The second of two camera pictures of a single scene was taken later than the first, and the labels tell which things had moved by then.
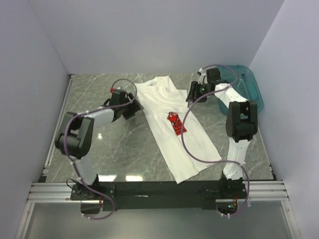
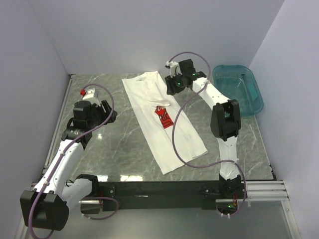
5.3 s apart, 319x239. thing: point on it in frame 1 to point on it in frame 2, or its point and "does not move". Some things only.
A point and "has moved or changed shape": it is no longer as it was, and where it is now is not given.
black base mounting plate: x=159 y=195 does not move
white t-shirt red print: x=186 y=146 has moved or changed shape
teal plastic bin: x=243 y=80 does not move
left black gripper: x=134 y=107 to x=107 y=109
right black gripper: x=195 y=87 to x=171 y=89
